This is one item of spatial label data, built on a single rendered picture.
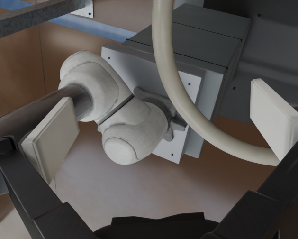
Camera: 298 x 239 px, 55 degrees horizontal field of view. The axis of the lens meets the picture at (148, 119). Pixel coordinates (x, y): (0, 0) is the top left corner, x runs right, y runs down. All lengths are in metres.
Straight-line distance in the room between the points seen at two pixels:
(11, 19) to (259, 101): 1.52
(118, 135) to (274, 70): 1.20
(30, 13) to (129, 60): 0.83
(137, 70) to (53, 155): 0.87
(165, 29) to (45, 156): 0.31
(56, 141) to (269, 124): 0.13
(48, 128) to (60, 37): 2.19
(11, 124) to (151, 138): 0.44
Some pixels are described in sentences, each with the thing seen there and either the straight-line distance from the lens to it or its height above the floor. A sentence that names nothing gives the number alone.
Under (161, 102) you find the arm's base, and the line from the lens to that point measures 1.01.
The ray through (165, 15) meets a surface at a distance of 0.44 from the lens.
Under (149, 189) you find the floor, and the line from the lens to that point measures 2.74.
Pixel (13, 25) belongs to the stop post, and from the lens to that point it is 1.66.
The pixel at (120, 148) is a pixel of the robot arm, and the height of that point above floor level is 1.14.
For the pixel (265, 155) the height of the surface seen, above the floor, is 1.28.
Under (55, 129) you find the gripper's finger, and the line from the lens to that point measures 0.19.
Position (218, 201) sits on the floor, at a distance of 2.55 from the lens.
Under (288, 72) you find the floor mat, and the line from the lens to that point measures 1.84.
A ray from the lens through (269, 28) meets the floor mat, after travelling 1.76.
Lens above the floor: 1.72
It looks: 50 degrees down
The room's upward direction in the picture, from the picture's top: 142 degrees counter-clockwise
